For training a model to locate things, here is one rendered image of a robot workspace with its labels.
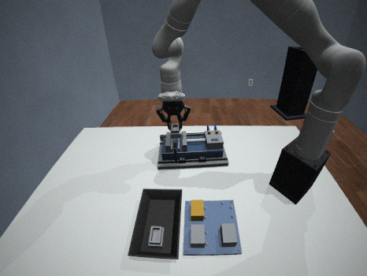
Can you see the yellow rectangular block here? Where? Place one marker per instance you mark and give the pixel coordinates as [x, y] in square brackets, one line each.
[197, 210]

